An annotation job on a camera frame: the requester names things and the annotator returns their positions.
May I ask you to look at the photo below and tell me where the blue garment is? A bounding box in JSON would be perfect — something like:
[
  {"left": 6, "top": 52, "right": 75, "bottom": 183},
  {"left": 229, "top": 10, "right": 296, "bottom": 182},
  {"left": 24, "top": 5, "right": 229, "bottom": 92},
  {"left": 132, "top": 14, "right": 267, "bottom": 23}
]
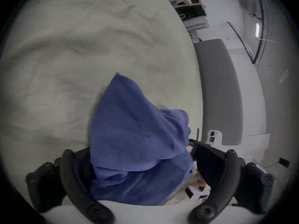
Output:
[{"left": 89, "top": 72, "right": 195, "bottom": 206}]

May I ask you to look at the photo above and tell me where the person's right hand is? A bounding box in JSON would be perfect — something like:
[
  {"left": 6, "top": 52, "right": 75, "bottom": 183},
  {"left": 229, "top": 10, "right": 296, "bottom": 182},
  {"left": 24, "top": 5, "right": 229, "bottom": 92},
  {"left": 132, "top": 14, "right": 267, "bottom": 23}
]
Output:
[{"left": 195, "top": 172, "right": 207, "bottom": 188}]

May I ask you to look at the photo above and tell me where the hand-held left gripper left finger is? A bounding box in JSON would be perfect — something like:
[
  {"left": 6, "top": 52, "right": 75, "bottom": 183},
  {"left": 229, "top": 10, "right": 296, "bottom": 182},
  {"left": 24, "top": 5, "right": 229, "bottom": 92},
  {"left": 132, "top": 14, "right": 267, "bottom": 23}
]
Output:
[{"left": 25, "top": 147, "right": 115, "bottom": 224}]

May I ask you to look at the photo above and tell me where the wooden shelf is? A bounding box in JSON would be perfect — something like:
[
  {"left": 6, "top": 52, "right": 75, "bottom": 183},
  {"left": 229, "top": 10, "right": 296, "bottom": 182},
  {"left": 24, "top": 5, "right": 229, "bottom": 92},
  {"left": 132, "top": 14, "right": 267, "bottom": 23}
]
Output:
[{"left": 161, "top": 0, "right": 210, "bottom": 30}]

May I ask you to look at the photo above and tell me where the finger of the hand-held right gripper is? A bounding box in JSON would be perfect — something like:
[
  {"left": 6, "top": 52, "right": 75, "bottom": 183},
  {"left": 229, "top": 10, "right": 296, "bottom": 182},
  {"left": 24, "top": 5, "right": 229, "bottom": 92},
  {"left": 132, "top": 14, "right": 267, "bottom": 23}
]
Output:
[{"left": 187, "top": 128, "right": 207, "bottom": 154}]

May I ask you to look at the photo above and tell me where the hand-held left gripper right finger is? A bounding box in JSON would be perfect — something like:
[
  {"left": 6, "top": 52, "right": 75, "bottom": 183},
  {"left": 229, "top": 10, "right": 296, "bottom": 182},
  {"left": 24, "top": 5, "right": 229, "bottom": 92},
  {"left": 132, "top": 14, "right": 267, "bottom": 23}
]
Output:
[{"left": 187, "top": 149, "right": 275, "bottom": 224}]

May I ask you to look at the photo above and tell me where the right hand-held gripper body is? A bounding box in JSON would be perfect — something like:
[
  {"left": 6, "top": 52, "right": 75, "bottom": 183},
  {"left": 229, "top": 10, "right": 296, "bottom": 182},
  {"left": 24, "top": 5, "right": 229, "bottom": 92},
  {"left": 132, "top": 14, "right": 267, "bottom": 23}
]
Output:
[{"left": 186, "top": 130, "right": 223, "bottom": 201}]

